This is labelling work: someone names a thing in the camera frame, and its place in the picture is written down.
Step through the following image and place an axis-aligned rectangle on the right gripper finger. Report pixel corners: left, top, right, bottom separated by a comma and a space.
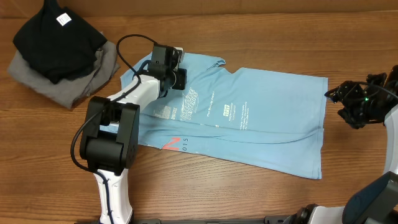
324, 81, 361, 103
338, 107, 372, 129

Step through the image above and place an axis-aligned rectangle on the light blue printed t-shirt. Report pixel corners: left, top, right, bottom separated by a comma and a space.
139, 53, 328, 179

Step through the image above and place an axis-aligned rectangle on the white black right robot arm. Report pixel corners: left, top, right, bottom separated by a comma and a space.
283, 67, 397, 224

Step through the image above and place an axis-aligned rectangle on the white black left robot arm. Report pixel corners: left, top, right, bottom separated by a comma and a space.
80, 44, 187, 223

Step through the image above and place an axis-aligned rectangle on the folded grey t-shirt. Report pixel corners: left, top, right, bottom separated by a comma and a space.
7, 40, 119, 109

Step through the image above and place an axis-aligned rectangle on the folded black t-shirt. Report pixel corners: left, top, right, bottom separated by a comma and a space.
13, 0, 107, 84

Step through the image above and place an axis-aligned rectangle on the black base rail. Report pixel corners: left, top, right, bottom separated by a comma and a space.
74, 215, 290, 224

